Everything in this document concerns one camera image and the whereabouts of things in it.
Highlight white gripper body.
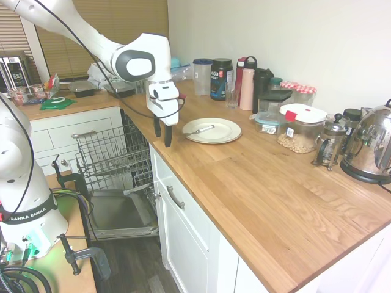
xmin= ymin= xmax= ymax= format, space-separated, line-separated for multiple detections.
xmin=145 ymin=79 xmax=181 ymax=127

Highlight silver metal fork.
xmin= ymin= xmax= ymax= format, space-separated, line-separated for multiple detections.
xmin=182 ymin=124 xmax=216 ymax=136

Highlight lower dishwasher rack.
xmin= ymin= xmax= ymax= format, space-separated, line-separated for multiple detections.
xmin=131 ymin=170 xmax=159 ymax=212

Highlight steel dishwasher door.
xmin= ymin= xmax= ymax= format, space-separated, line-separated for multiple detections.
xmin=86 ymin=188 xmax=160 ymax=242

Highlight clear zip bag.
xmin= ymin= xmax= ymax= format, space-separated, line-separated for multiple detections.
xmin=170 ymin=63 xmax=194 ymax=84

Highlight black food container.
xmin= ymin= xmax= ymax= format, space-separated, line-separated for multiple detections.
xmin=103 ymin=81 xmax=137 ymax=99
xmin=68 ymin=80 xmax=97 ymax=99

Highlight clear pitcher blue lid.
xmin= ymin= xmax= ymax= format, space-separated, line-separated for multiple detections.
xmin=192 ymin=57 xmax=213 ymax=97

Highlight white gold-rimmed plate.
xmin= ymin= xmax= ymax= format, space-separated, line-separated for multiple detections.
xmin=181 ymin=117 xmax=243 ymax=145

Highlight black protein powder tub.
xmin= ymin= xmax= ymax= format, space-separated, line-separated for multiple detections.
xmin=210 ymin=57 xmax=235 ymax=102

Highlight clear drinking glass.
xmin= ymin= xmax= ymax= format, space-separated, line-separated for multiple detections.
xmin=225 ymin=81 xmax=240 ymax=110

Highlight white plastic bag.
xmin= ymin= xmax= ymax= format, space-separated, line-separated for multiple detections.
xmin=87 ymin=62 xmax=119 ymax=90

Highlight red water bottle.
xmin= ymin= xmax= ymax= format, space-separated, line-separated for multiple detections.
xmin=235 ymin=56 xmax=247 ymax=96

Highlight pink bottle black cap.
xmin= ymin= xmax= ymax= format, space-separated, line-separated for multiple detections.
xmin=239 ymin=56 xmax=258 ymax=112

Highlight brown window blinds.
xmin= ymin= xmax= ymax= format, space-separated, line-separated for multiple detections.
xmin=0 ymin=0 xmax=170 ymax=81

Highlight glass container teal rim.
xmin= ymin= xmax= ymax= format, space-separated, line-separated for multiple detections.
xmin=254 ymin=111 xmax=280 ymax=136

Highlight white drawer cabinet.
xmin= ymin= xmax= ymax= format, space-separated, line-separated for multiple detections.
xmin=28 ymin=106 xmax=123 ymax=177

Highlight black travel tumbler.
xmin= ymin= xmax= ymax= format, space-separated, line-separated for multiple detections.
xmin=252 ymin=68 xmax=274 ymax=115

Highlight tall black bar clamp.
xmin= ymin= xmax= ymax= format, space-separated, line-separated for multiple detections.
xmin=51 ymin=154 xmax=93 ymax=245

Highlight green plastic lid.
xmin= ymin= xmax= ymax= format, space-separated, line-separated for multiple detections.
xmin=39 ymin=95 xmax=77 ymax=112

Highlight white base cabinet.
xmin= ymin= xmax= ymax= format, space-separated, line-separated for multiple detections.
xmin=148 ymin=142 xmax=391 ymax=293

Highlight red green snack bag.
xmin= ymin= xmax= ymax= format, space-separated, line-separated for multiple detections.
xmin=43 ymin=73 xmax=60 ymax=99

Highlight clear container black lid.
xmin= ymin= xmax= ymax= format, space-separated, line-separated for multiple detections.
xmin=257 ymin=89 xmax=294 ymax=114

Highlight jar teal lid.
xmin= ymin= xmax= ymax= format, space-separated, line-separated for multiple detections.
xmin=268 ymin=76 xmax=283 ymax=92

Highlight jar red gingham lid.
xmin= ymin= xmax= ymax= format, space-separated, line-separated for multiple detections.
xmin=293 ymin=85 xmax=318 ymax=108
xmin=280 ymin=80 xmax=301 ymax=105

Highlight pack of yogurt cups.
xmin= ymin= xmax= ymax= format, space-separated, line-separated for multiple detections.
xmin=6 ymin=83 xmax=47 ymax=107

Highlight grey bar clamp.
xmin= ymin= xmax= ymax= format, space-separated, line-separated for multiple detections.
xmin=56 ymin=233 xmax=112 ymax=282

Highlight silver microwave oven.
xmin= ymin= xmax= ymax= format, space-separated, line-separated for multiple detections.
xmin=0 ymin=50 xmax=35 ymax=93

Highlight glass French press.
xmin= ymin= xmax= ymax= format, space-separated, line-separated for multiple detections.
xmin=311 ymin=113 xmax=349 ymax=172

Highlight glass jar black lid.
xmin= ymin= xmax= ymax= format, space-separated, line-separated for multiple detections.
xmin=342 ymin=107 xmax=364 ymax=145

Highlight stainless steel electric kettle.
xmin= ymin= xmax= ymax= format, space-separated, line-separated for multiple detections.
xmin=339 ymin=98 xmax=391 ymax=185

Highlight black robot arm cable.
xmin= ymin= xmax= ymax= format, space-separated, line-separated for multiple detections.
xmin=52 ymin=0 xmax=187 ymax=120

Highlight grey wire dishwasher rack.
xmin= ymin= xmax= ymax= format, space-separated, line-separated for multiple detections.
xmin=71 ymin=121 xmax=153 ymax=192

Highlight silver cabinet drawer handle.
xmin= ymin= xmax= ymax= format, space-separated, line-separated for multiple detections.
xmin=166 ymin=185 xmax=186 ymax=210

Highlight silver drawer bar handle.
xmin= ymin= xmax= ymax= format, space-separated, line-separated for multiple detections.
xmin=70 ymin=130 xmax=97 ymax=139

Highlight coloured wire bundle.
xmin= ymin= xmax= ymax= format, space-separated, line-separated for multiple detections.
xmin=49 ymin=187 xmax=94 ymax=242

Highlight black power cable bundle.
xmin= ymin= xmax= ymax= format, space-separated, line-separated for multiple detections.
xmin=0 ymin=264 xmax=53 ymax=293

